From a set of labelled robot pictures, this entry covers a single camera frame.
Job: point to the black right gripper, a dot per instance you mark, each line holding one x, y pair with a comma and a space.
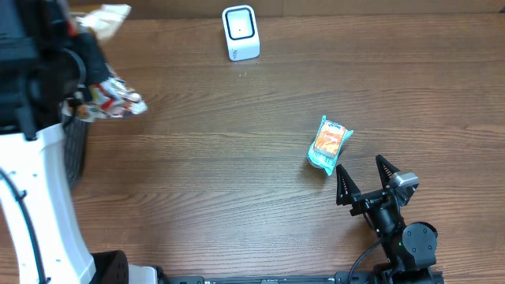
368, 201

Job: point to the grey plastic mesh basket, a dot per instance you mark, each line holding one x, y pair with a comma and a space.
75, 143

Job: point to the beige brown snack pouch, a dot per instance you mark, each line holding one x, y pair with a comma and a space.
105, 21

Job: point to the silver red crinkled wrapper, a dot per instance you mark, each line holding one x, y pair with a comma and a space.
113, 98

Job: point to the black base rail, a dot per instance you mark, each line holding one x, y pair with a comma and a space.
268, 280

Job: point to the teal orange tissue pack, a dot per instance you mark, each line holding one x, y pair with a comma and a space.
324, 151

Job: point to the white barcode scanner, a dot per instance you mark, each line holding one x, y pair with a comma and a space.
241, 32

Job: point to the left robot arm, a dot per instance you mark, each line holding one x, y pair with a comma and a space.
35, 193

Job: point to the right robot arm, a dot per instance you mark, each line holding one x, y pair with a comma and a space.
410, 249

